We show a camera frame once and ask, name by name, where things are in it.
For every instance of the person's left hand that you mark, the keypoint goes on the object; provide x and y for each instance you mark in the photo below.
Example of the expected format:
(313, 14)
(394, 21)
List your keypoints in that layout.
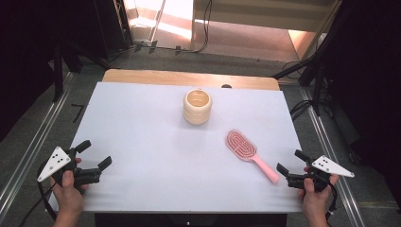
(67, 198)

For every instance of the white board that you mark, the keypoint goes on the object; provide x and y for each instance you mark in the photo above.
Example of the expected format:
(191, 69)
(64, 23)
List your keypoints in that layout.
(142, 132)

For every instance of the silver metal stand leg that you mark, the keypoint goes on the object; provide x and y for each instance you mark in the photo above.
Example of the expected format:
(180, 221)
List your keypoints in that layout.
(157, 22)

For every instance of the wooden table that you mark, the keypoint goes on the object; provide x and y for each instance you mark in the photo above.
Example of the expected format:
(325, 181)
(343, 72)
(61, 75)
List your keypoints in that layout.
(142, 76)

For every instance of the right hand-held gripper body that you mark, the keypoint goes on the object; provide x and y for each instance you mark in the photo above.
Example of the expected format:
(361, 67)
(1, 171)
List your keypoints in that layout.
(331, 167)

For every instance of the person's right hand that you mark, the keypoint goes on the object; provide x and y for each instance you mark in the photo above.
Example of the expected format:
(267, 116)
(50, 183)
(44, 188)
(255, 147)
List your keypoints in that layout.
(315, 201)

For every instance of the metal floor rail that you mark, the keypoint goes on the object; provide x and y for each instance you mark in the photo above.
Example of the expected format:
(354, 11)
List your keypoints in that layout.
(31, 142)
(334, 157)

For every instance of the cream ribbed wooden cup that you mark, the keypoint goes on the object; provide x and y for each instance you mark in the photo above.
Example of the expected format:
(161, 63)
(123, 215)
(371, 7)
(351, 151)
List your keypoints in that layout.
(197, 113)

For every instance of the black case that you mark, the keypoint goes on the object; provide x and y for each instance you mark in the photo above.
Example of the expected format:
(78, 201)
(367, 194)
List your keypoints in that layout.
(113, 28)

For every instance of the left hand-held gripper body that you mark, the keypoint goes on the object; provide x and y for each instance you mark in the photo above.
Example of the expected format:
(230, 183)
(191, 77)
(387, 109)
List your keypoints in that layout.
(53, 164)

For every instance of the pink hairbrush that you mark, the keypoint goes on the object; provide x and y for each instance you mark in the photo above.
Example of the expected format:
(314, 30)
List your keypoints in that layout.
(242, 145)

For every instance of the black metal stand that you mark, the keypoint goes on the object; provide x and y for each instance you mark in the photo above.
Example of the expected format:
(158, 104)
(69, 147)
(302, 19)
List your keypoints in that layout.
(318, 63)
(57, 69)

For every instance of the white cabinet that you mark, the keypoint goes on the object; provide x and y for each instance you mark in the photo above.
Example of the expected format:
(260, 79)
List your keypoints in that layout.
(261, 14)

